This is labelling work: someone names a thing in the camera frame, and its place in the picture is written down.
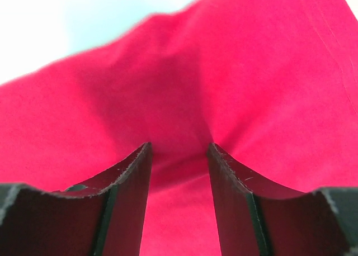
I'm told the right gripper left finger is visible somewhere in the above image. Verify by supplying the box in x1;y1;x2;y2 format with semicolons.
1;143;152;255

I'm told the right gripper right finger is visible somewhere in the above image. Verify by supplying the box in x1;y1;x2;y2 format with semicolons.
208;143;357;255

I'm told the magenta t shirt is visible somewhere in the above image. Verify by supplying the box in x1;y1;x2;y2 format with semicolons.
1;0;357;255

